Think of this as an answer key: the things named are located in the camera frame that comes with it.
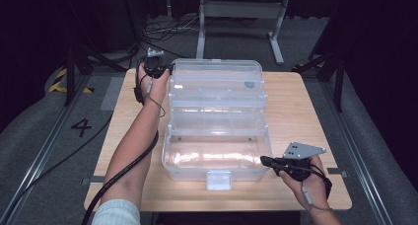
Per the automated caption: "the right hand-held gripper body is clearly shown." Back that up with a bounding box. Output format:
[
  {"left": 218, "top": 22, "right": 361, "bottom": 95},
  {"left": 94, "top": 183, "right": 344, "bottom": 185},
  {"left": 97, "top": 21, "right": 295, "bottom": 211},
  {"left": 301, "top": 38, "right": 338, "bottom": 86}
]
[{"left": 279, "top": 141, "right": 327, "bottom": 183}]

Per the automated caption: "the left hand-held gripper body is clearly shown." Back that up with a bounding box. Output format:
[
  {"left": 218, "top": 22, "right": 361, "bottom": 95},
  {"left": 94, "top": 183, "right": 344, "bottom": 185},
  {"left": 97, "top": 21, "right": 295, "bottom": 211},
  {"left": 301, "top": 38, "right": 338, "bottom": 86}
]
[{"left": 143, "top": 46, "right": 172, "bottom": 80}]

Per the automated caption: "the clear plastic storage box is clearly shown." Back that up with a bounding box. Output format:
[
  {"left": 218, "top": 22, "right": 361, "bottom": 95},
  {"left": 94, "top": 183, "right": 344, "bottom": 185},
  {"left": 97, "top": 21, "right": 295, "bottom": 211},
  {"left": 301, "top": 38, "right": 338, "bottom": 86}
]
[{"left": 161, "top": 57, "right": 274, "bottom": 191}]

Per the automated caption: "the person's left hand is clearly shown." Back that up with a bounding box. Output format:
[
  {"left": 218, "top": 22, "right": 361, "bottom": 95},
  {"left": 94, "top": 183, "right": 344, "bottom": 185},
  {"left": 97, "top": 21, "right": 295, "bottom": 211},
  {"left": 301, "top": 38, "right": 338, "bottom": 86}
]
[{"left": 137, "top": 62, "right": 172, "bottom": 104}]

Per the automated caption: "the person's right hand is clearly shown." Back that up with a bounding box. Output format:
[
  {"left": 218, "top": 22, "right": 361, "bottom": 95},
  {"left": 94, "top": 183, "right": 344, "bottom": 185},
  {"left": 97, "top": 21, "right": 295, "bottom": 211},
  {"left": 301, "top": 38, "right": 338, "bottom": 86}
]
[{"left": 279, "top": 155, "right": 331, "bottom": 213}]

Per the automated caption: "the grey tape strip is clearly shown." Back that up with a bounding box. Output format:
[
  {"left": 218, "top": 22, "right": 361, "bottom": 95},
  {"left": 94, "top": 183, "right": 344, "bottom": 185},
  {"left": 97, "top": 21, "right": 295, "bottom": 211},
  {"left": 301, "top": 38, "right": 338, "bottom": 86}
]
[
  {"left": 326, "top": 167, "right": 348, "bottom": 179},
  {"left": 81, "top": 175, "right": 106, "bottom": 187}
]

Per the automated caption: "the black tripod stand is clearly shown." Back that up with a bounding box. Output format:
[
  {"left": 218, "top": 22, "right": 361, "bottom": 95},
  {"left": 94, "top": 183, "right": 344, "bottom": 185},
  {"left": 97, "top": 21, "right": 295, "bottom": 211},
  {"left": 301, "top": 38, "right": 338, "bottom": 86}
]
[{"left": 63, "top": 43, "right": 129, "bottom": 107}]

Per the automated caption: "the black metal stand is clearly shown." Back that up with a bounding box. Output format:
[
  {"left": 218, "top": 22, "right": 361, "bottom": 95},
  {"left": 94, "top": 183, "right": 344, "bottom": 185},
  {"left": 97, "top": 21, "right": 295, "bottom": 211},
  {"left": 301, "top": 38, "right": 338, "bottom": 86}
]
[{"left": 294, "top": 50, "right": 346, "bottom": 113}]

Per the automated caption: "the yellow black floor tape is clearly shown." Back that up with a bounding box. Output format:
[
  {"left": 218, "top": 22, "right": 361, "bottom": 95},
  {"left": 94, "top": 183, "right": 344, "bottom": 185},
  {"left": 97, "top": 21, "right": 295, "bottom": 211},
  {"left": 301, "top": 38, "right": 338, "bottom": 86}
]
[{"left": 48, "top": 68, "right": 95, "bottom": 95}]

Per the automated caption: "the person's light sleeve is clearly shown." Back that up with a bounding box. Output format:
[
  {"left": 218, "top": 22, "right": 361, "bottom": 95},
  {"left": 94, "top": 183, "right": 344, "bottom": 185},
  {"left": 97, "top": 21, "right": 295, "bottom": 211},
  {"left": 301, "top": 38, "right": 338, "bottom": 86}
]
[{"left": 92, "top": 198, "right": 142, "bottom": 225}]

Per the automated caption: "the grey left wrist strap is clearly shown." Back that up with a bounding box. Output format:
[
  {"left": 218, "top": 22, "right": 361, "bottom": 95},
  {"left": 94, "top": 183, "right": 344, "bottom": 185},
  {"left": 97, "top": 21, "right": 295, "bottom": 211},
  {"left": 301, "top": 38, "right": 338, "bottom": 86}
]
[{"left": 145, "top": 78, "right": 167, "bottom": 118}]

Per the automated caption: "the grey wrist strap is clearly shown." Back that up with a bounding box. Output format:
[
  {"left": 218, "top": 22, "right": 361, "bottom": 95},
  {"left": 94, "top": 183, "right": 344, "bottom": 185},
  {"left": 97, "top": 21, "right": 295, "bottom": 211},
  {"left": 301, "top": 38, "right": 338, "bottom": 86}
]
[
  {"left": 145, "top": 78, "right": 167, "bottom": 118},
  {"left": 300, "top": 180, "right": 333, "bottom": 213}
]

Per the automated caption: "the grey right wrist strap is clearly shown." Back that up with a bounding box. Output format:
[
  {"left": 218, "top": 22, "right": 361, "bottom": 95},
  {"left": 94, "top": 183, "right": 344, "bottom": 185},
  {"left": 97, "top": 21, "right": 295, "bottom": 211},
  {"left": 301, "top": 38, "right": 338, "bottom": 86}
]
[{"left": 300, "top": 180, "right": 333, "bottom": 213}]

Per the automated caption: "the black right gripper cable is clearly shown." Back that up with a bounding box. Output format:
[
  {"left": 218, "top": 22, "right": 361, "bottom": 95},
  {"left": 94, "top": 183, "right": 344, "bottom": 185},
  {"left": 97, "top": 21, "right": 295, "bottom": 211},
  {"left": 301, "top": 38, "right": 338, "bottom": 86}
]
[{"left": 305, "top": 164, "right": 333, "bottom": 200}]

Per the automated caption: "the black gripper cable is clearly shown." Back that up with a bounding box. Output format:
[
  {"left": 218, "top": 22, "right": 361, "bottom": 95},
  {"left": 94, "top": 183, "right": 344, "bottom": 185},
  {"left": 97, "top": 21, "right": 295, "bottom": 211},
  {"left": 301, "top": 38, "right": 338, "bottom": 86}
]
[
  {"left": 81, "top": 55, "right": 161, "bottom": 225},
  {"left": 305, "top": 164, "right": 333, "bottom": 200}
]

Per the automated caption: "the tangle of floor cables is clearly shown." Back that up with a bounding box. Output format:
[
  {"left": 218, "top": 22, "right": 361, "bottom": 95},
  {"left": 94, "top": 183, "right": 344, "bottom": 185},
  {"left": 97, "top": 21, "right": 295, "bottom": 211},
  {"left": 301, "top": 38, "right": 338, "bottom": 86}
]
[{"left": 142, "top": 14, "right": 201, "bottom": 43}]

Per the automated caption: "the metal floor rail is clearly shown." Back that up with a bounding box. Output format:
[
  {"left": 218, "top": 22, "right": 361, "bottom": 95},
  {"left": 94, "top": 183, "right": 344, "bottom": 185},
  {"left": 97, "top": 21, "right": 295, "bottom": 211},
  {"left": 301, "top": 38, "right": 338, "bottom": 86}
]
[
  {"left": 0, "top": 73, "right": 93, "bottom": 225},
  {"left": 319, "top": 80, "right": 395, "bottom": 225}
]

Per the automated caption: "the grey metal table frame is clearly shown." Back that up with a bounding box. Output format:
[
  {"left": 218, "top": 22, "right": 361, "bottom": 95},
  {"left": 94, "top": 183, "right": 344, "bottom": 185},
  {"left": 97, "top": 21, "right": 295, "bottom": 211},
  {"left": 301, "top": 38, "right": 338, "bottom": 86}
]
[{"left": 195, "top": 0, "right": 290, "bottom": 66}]

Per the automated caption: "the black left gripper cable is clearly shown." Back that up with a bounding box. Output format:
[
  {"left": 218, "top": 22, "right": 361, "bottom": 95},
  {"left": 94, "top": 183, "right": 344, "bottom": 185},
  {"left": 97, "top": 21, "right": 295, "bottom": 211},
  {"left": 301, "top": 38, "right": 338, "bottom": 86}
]
[{"left": 81, "top": 55, "right": 161, "bottom": 225}]

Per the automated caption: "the thin black floor cable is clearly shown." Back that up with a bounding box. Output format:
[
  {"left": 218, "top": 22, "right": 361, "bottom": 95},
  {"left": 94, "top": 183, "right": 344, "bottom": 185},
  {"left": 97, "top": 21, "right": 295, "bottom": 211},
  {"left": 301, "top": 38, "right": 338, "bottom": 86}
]
[{"left": 0, "top": 112, "right": 114, "bottom": 219}]

